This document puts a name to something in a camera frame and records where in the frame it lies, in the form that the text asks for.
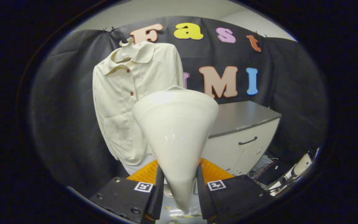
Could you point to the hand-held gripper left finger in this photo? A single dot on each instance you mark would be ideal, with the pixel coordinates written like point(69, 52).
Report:
point(159, 199)

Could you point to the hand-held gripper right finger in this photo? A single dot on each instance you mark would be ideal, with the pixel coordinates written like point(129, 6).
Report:
point(202, 199)

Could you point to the cream button shirt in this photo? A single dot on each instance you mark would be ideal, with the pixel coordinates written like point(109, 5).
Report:
point(117, 102)

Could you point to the flat black box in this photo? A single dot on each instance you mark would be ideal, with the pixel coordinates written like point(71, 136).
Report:
point(275, 174)

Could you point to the white cabinet with grey top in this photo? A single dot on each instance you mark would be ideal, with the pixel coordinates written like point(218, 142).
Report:
point(241, 115)

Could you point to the white and black device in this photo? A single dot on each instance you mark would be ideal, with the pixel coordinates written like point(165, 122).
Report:
point(301, 163)

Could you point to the black backdrop cloth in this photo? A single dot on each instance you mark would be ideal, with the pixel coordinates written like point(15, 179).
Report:
point(64, 109)

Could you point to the white plastic hanger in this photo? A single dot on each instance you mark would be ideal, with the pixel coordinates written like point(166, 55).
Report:
point(124, 54)

